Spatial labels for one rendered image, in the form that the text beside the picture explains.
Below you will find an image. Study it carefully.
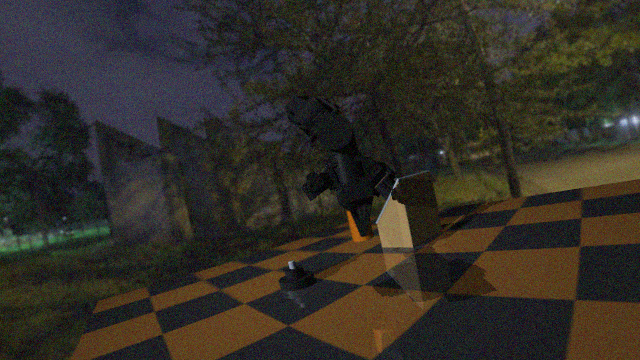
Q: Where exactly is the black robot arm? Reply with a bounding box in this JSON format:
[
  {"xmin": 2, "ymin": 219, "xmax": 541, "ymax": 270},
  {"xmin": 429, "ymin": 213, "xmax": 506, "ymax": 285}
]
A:
[{"xmin": 284, "ymin": 93, "xmax": 396, "ymax": 201}]

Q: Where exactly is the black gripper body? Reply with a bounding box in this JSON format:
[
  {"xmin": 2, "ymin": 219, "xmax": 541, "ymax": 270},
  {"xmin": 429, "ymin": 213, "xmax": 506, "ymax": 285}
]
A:
[{"xmin": 329, "ymin": 150, "xmax": 376, "ymax": 204}]

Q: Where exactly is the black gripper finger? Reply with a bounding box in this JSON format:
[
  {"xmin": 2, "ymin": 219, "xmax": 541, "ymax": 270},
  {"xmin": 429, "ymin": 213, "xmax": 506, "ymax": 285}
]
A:
[{"xmin": 339, "ymin": 197, "xmax": 373, "ymax": 237}]

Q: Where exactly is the orange knob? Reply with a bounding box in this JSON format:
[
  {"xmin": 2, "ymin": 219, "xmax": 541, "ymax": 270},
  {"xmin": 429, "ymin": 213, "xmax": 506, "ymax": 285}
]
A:
[{"xmin": 347, "ymin": 210, "xmax": 373, "ymax": 241}]

